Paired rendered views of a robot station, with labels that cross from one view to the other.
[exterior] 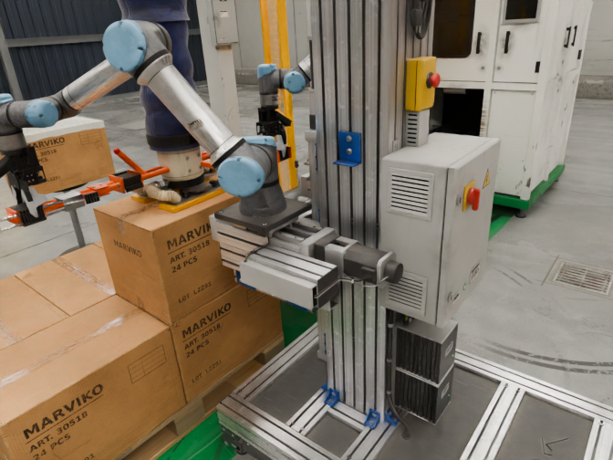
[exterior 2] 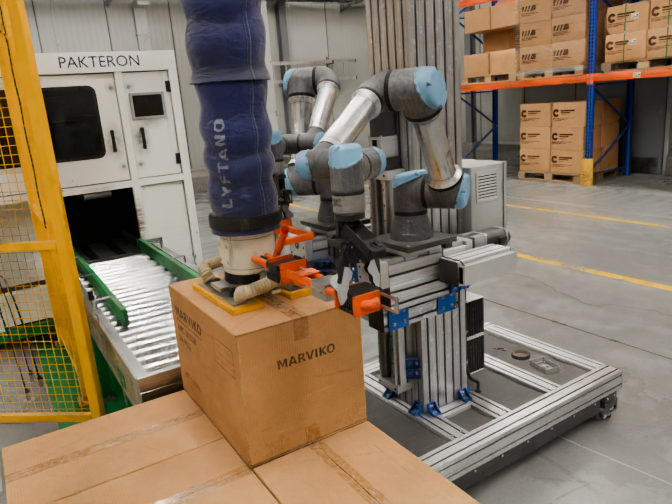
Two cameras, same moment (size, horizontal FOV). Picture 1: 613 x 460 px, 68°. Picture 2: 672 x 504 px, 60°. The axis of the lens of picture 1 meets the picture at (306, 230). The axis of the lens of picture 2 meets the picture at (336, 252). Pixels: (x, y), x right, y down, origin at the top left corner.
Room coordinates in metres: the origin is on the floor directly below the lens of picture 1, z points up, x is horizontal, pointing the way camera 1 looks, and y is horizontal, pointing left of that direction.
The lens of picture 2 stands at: (0.98, 2.10, 1.53)
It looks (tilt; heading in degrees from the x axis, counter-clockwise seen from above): 15 degrees down; 288
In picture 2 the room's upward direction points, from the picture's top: 5 degrees counter-clockwise
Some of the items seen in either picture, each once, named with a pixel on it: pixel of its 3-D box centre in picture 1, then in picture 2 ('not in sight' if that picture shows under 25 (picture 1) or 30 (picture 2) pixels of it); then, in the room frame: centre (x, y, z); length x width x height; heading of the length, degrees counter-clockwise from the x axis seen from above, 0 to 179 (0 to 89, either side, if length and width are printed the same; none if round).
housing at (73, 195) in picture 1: (69, 201); (328, 288); (1.44, 0.79, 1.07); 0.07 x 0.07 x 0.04; 51
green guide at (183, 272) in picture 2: not in sight; (177, 263); (3.05, -0.95, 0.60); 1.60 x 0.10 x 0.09; 139
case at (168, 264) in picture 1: (192, 236); (262, 348); (1.80, 0.50, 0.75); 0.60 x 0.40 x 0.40; 140
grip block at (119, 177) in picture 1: (126, 181); (287, 268); (1.61, 0.65, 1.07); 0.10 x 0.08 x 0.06; 51
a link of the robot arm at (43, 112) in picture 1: (37, 113); (359, 164); (1.35, 0.76, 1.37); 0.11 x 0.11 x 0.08; 79
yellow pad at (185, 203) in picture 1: (200, 192); (278, 277); (1.75, 0.42, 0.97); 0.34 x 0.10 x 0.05; 141
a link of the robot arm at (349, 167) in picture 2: (3, 114); (346, 169); (1.35, 0.86, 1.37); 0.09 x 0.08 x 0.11; 79
